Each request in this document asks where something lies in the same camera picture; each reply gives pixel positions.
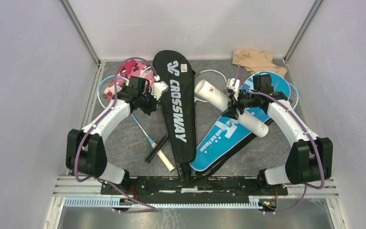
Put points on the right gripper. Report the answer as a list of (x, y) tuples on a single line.
[(234, 103)]

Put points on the white racket behind black cover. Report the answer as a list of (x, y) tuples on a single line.
[(208, 83)]

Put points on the blue frame badminton racket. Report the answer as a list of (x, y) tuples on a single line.
[(105, 94)]

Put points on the black Crossway racket cover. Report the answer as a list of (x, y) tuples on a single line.
[(178, 103)]

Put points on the blue Sport racket cover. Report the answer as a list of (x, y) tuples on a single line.
[(228, 135)]

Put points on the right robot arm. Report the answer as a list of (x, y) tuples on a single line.
[(310, 158)]

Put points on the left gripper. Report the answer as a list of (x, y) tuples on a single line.
[(153, 108)]

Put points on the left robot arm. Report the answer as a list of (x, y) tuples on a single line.
[(85, 151)]

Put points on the white racket on pink cloth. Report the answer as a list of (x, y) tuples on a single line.
[(149, 75)]

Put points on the beige cloth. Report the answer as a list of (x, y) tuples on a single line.
[(254, 61)]

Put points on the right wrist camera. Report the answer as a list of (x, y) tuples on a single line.
[(233, 87)]

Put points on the white shuttlecock tube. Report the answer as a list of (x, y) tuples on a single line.
[(221, 101)]

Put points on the pink camouflage cloth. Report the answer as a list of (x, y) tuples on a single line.
[(133, 68)]

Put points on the racket under blue cover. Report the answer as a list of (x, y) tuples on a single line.
[(294, 96)]

